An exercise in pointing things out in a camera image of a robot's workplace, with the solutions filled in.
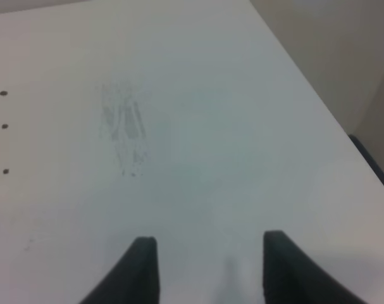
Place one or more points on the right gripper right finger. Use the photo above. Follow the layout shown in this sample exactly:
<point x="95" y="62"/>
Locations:
<point x="290" y="276"/>

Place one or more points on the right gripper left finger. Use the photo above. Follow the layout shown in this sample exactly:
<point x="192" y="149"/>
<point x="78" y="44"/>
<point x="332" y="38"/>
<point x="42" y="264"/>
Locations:
<point x="134" y="279"/>

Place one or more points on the dark object beside table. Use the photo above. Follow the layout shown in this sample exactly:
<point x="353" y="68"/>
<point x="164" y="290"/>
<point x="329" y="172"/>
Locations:
<point x="369" y="159"/>

